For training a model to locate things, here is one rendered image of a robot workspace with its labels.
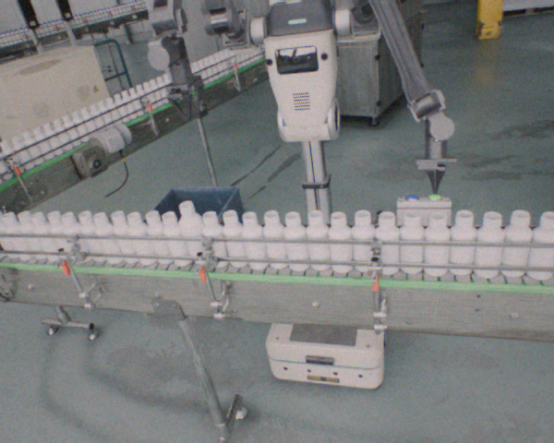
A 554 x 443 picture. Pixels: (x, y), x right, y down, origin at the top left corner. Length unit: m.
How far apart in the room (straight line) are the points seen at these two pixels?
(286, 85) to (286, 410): 1.40
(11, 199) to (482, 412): 2.37
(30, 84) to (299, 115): 3.84
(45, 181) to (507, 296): 2.19
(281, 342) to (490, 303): 1.09
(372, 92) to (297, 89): 3.19
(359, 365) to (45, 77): 4.25
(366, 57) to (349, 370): 3.35
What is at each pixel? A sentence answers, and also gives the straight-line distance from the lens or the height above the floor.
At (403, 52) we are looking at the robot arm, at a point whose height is 1.50.
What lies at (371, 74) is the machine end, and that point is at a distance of 4.72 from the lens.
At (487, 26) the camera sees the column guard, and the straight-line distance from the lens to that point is 8.61.
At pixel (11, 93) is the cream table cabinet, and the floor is 0.99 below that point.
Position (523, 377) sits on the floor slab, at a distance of 2.32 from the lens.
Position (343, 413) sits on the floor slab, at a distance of 2.11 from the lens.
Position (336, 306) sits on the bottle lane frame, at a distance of 1.24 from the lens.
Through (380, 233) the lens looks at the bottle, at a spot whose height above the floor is 1.12.
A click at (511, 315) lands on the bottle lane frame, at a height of 0.91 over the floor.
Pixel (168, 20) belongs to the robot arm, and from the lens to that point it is 1.21.
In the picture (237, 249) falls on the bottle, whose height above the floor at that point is 1.07.
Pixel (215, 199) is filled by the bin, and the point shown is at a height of 0.89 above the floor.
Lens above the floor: 1.75
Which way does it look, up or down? 32 degrees down
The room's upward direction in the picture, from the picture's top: 10 degrees counter-clockwise
